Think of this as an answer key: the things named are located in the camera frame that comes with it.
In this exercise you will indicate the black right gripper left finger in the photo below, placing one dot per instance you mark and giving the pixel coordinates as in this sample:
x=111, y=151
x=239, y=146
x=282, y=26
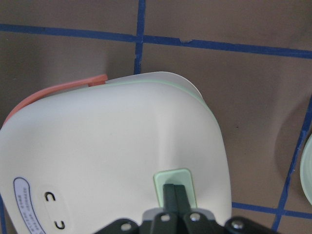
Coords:
x=155, y=221

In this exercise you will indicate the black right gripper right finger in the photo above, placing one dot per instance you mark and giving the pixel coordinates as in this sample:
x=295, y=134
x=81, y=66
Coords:
x=196, y=220

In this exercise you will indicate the white rice cooker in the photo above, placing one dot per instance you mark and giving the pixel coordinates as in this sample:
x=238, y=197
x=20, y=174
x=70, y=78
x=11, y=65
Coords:
x=73, y=162

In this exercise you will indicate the green plate right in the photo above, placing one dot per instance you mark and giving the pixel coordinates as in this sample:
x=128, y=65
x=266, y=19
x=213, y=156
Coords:
x=306, y=170

